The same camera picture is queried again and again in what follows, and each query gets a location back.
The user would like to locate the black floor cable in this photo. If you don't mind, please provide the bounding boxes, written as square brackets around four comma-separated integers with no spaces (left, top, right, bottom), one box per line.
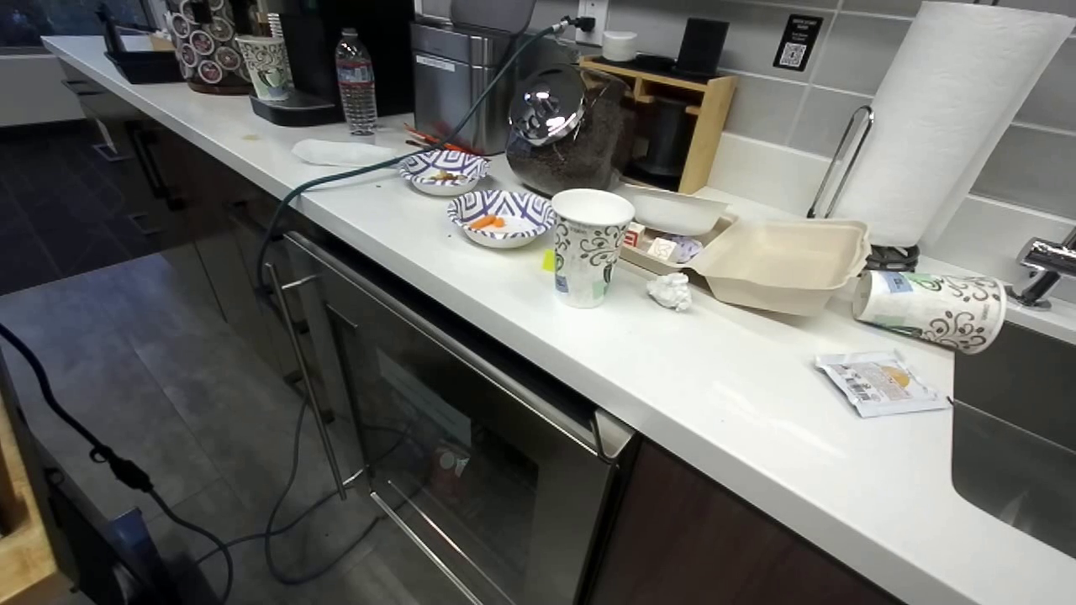
[0,318,239,605]

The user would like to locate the white paper towel roll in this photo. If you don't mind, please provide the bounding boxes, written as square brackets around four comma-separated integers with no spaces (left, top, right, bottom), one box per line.
[827,0,1076,251]

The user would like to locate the dark wood base cabinet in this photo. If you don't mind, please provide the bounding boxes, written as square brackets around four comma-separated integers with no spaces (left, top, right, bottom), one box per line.
[585,432,900,605]

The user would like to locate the wooden rack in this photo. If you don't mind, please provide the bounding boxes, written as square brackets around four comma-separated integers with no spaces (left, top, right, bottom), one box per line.
[574,54,739,195]

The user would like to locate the white wall outlet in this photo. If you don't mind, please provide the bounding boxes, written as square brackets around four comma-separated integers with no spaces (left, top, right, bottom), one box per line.
[572,0,612,48]

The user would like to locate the patterned paper cup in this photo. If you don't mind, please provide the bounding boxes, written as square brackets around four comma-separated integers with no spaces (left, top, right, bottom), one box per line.
[549,183,638,308]
[233,33,296,106]
[851,264,1010,356]

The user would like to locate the black wire pod holder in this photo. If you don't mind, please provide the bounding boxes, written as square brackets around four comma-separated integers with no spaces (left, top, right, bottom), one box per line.
[165,0,257,97]

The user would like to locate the brown tray with packets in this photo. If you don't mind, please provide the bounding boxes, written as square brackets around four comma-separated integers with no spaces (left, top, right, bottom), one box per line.
[620,222,720,275]

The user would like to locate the red orange sticks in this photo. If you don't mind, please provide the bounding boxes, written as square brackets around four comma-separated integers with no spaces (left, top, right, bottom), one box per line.
[407,132,489,159]

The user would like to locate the silver black Keurig coffee maker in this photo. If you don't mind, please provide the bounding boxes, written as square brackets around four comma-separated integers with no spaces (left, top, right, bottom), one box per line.
[244,0,418,129]

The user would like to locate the clear plastic water bottle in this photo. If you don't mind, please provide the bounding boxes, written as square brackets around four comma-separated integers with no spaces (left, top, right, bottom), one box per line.
[333,28,380,142]

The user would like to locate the steel sink basin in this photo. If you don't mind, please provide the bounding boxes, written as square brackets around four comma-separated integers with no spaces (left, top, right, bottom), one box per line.
[948,317,1076,562]

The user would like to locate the printed sachet packet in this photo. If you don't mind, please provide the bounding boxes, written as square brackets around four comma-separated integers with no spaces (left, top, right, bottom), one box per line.
[813,345,953,420]

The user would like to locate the silver box with green top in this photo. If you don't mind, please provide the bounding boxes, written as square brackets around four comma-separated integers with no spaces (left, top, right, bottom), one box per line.
[407,18,517,153]

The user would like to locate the blue patterned ceramic bowl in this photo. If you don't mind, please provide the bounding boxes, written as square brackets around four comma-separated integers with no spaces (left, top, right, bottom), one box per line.
[397,143,491,201]
[447,180,557,251]

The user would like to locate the stainless undercounter appliance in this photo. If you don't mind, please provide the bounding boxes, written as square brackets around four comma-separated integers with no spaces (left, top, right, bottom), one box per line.
[274,228,634,605]

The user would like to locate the small crumpled white paper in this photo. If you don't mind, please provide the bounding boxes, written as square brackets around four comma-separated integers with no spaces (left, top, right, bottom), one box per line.
[645,268,701,313]

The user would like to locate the black box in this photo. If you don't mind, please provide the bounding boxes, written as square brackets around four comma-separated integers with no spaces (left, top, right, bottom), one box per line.
[673,14,733,79]

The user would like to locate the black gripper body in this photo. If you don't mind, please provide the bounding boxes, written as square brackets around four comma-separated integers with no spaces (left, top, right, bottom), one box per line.
[516,78,632,195]

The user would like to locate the long dark robot cable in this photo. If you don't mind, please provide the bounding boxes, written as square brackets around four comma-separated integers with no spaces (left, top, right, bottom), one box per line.
[183,9,600,591]

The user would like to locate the black wall sign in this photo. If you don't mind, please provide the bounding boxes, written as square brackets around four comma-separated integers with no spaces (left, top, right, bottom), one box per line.
[769,9,827,78]

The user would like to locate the chrome paper towel holder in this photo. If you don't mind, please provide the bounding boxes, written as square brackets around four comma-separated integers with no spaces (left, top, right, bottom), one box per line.
[805,99,956,275]

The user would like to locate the black equipment stand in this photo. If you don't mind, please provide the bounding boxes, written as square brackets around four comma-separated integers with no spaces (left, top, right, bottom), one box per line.
[0,356,222,605]

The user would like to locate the small white cup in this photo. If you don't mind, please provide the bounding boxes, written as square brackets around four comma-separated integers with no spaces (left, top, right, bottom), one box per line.
[600,28,642,65]

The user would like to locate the chrome faucet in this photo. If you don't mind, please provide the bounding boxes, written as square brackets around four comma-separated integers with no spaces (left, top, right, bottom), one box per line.
[1005,228,1076,313]

